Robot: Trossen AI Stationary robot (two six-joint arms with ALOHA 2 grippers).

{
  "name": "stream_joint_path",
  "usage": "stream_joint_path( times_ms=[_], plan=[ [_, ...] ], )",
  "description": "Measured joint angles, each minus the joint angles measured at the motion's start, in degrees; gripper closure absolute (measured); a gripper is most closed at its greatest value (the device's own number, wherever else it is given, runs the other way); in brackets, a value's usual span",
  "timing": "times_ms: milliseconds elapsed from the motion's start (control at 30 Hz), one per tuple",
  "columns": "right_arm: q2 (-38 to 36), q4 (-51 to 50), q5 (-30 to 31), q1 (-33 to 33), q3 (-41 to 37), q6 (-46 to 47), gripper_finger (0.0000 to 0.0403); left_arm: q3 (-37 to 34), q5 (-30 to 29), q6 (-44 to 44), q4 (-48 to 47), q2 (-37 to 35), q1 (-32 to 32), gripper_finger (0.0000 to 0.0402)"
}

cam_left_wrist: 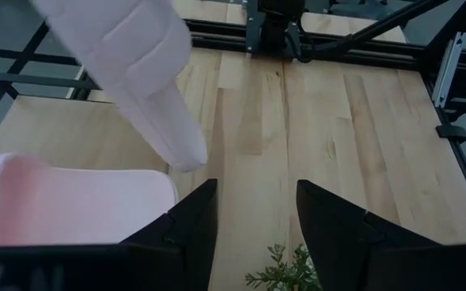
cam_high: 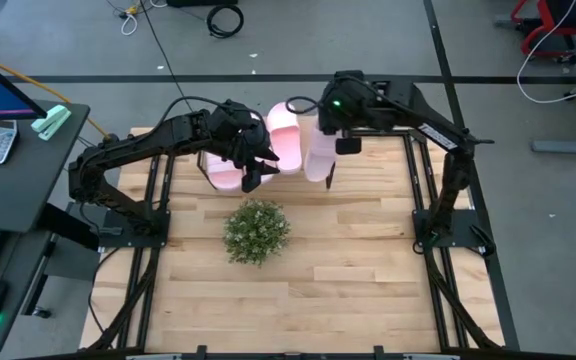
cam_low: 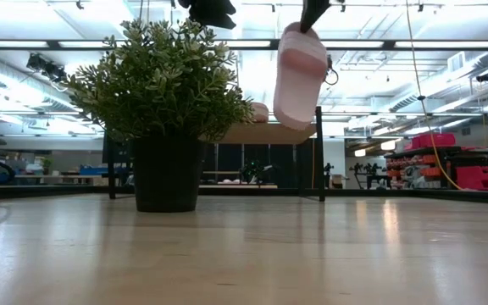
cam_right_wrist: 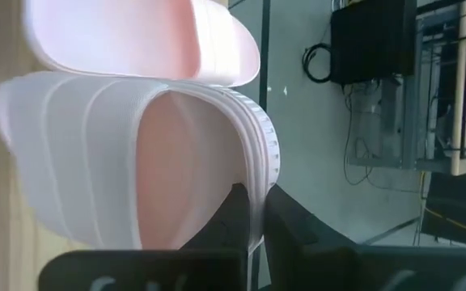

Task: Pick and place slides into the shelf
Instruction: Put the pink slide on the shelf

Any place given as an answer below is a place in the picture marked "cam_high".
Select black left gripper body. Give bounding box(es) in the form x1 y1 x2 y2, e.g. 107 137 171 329
208 99 272 169

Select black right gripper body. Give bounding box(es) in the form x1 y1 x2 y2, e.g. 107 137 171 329
316 70 370 136

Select pink foam slide sandal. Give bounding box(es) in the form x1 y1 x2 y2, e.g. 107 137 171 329
266 101 303 176
202 149 276 192
303 127 340 183

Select artificial green plant black pot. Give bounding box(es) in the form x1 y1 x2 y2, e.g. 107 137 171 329
222 198 292 267

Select mint green stapler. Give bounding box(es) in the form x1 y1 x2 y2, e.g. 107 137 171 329
30 103 73 142

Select red and black chair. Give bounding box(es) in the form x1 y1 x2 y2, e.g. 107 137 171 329
510 0 576 64

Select grey desk foot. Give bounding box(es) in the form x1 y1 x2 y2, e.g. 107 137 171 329
531 128 576 155

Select dark grey desk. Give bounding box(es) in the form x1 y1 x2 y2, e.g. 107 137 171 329
0 99 92 359

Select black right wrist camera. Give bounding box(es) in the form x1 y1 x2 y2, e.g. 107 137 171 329
335 137 363 156

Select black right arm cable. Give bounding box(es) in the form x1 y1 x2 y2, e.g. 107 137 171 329
285 94 325 116

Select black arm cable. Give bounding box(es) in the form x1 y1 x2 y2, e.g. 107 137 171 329
160 94 229 126
285 94 325 116

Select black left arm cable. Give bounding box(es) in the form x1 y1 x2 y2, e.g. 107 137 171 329
160 94 229 126

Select wooden shelf black metal frame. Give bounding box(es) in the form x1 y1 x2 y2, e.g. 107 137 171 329
196 113 339 194

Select long black floor cable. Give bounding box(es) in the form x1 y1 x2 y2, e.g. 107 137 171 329
137 0 189 101

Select coiled black cable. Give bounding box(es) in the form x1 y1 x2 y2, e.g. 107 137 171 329
205 3 245 40

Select yellow cable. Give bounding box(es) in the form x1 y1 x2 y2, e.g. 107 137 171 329
0 48 112 140

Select black table frame rails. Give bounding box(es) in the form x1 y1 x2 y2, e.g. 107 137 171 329
80 127 522 360

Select short white cable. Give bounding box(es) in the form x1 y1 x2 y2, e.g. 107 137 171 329
120 3 140 37

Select long white cable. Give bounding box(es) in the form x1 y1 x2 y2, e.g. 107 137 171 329
516 0 576 105

